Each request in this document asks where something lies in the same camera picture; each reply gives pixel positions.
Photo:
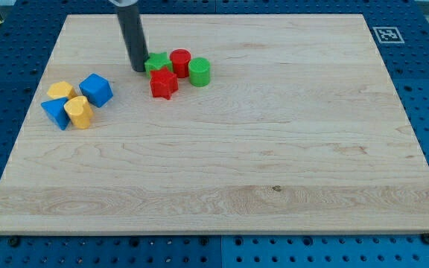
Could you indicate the light grey rod mount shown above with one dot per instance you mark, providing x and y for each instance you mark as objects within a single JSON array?
[{"x": 123, "y": 2}]

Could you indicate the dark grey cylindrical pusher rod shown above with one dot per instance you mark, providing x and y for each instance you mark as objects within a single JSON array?
[{"x": 132, "y": 31}]

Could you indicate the red star block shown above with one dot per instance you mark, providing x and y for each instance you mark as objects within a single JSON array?
[{"x": 163, "y": 83}]

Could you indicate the green star block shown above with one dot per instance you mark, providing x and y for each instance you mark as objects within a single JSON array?
[{"x": 157, "y": 61}]

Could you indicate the red cylinder block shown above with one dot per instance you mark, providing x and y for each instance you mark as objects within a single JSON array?
[{"x": 180, "y": 59}]

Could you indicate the blue cube block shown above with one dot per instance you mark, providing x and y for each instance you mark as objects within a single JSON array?
[{"x": 97, "y": 89}]

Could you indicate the green cylinder block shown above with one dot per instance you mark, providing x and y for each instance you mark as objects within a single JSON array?
[{"x": 199, "y": 71}]

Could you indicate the yellow pentagon block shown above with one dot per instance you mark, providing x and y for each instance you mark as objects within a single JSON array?
[{"x": 61, "y": 89}]

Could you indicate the blue triangle block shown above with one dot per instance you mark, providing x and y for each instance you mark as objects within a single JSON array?
[{"x": 55, "y": 111}]

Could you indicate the light wooden board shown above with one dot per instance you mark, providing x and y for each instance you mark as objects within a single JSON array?
[{"x": 300, "y": 132}]

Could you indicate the white fiducial marker tag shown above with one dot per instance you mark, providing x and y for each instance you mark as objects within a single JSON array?
[{"x": 388, "y": 35}]

